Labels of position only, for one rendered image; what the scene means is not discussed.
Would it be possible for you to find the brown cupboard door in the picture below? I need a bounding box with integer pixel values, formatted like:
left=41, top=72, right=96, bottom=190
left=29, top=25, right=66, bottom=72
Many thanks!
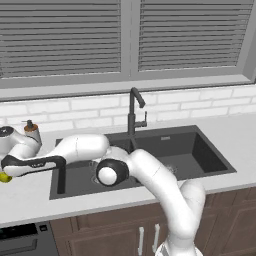
left=148, top=218, right=174, bottom=256
left=61, top=223, right=150, bottom=256
left=194, top=187, right=256, bottom=256

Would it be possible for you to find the black sink faucet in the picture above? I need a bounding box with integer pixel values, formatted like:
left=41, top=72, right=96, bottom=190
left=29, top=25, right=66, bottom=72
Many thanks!
left=127, top=86, right=149, bottom=138

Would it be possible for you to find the grey window blind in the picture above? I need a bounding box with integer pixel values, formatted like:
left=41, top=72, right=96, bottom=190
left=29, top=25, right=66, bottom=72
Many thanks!
left=137, top=0, right=256, bottom=73
left=0, top=0, right=122, bottom=80

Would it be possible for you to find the white cupboard handle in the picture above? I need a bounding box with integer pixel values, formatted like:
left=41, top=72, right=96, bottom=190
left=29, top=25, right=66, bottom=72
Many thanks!
left=151, top=223, right=161, bottom=254
left=137, top=226, right=145, bottom=256

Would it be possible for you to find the yellow-green pear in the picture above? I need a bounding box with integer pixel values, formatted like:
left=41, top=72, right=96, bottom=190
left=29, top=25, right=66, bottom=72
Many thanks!
left=0, top=171, right=14, bottom=184

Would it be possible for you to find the white soap dispenser brown pump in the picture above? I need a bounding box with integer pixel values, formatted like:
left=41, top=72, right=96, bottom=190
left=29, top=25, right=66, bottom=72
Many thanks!
left=21, top=118, right=43, bottom=147

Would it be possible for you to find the black dishwasher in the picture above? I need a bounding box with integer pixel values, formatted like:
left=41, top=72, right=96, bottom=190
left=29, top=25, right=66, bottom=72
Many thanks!
left=0, top=221, right=60, bottom=256

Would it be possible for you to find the black sink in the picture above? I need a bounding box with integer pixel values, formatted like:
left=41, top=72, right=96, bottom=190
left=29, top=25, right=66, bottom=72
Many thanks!
left=49, top=124, right=238, bottom=201

